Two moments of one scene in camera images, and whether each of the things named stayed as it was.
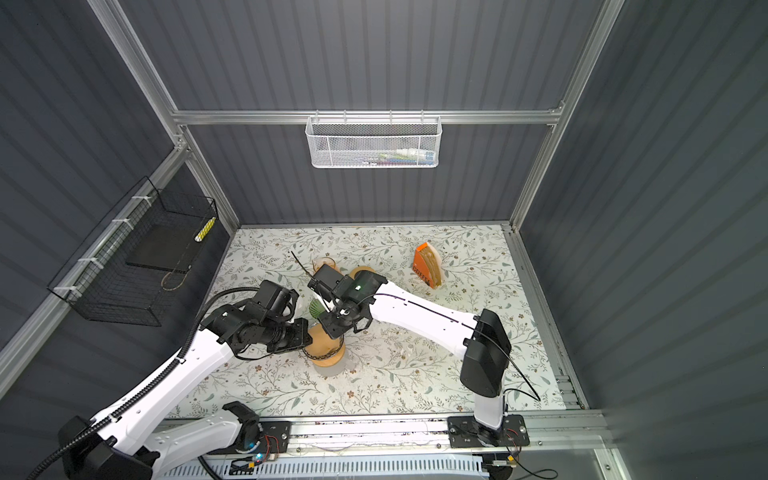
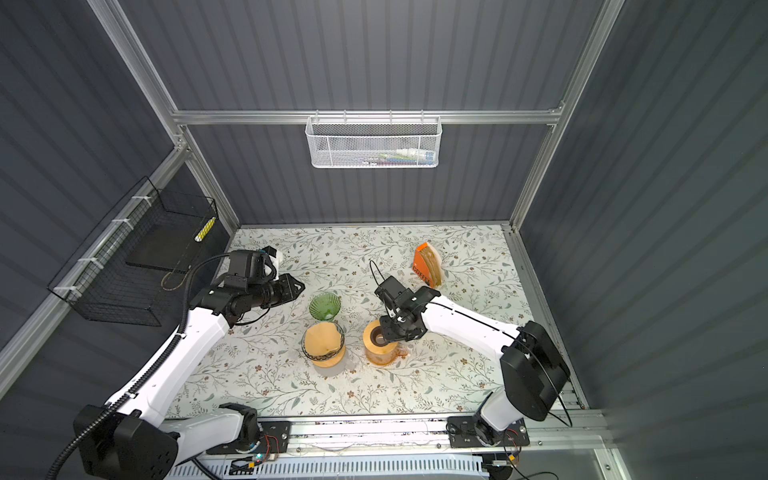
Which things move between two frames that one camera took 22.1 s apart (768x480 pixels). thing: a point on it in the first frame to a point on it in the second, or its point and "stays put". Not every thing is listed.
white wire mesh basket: (373, 142) stays put
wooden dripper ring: (330, 361) stays put
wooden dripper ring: (353, 272) to (381, 350)
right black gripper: (331, 329) to (386, 332)
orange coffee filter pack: (428, 265) stays put
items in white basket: (403, 157) stays put
